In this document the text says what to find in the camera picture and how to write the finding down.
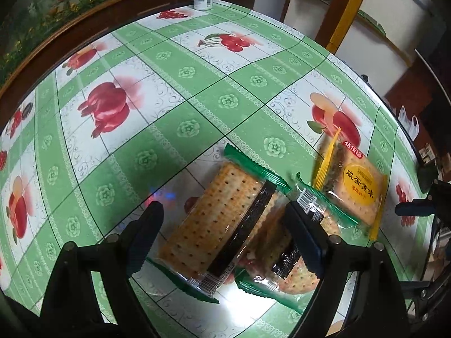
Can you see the flower mural panel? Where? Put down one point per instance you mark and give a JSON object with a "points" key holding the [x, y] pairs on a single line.
{"points": [[42, 7]]}

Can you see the fruit print tablecloth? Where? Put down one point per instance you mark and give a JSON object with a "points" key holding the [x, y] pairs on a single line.
{"points": [[158, 77]]}

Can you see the yellow cracker packet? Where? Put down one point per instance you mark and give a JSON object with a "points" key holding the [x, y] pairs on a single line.
{"points": [[356, 186]]}

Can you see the green square cracker packet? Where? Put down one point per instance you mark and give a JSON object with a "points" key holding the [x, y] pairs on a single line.
{"points": [[274, 253]]}

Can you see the wooden wall shelf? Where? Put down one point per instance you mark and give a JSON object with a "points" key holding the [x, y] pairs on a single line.
{"points": [[352, 14]]}

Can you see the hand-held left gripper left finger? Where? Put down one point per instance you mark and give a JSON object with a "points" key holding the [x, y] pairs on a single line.
{"points": [[148, 239]]}

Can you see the green long cracker packet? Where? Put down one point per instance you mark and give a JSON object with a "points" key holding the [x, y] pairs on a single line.
{"points": [[215, 225]]}

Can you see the white plastic bag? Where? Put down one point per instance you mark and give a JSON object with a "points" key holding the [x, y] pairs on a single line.
{"points": [[408, 123]]}

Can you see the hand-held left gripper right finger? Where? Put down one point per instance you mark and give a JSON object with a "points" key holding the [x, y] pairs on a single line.
{"points": [[306, 243]]}

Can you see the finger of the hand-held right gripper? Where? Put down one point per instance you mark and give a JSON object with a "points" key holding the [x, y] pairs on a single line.
{"points": [[412, 207], [427, 180]]}

